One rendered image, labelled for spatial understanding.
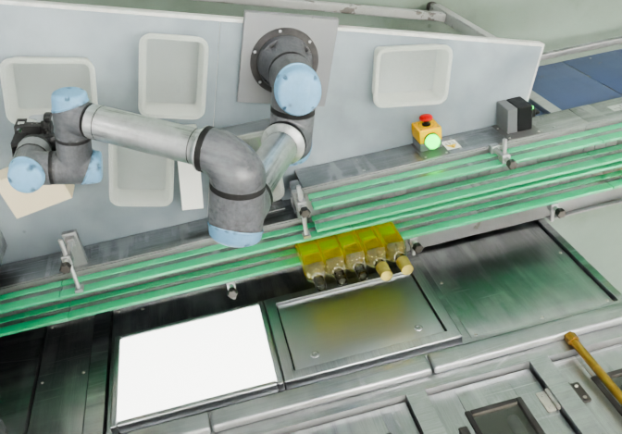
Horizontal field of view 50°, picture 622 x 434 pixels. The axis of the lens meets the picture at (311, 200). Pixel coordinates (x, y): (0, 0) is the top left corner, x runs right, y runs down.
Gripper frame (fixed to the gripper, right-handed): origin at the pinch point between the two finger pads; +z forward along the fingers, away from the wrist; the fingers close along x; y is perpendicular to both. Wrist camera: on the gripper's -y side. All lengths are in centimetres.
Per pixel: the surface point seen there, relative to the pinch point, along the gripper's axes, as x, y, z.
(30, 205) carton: 24.4, 8.4, -1.8
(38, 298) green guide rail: 46.5, 7.2, -14.0
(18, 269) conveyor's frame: 46.3, 14.5, 0.3
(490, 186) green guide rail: 17, -120, -15
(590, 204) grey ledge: 29, -162, -8
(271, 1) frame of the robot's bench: -19, -66, 61
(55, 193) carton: 21.0, 1.7, -1.8
